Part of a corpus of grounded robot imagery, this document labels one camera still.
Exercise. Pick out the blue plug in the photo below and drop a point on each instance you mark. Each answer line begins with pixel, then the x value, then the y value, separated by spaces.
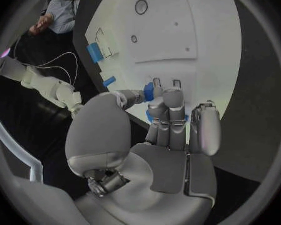
pixel 149 92

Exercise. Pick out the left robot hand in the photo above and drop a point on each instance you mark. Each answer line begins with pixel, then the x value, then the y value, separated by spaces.
pixel 135 172

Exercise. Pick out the person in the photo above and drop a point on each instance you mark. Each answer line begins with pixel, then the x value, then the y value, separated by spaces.
pixel 60 15

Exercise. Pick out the blue gear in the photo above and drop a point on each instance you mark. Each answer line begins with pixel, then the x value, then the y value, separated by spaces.
pixel 150 117

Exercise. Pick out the large blue cylinder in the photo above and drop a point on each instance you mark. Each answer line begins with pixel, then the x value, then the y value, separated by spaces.
pixel 95 52

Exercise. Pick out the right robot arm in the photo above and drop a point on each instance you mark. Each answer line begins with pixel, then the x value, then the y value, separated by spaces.
pixel 44 85

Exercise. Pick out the glowing light bar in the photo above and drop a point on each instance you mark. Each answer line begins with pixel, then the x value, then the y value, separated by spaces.
pixel 5 52

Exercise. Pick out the thin long blue cylinder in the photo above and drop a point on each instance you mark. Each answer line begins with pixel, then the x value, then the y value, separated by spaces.
pixel 109 81

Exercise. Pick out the white task board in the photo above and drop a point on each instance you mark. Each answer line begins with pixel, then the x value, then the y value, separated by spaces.
pixel 166 41

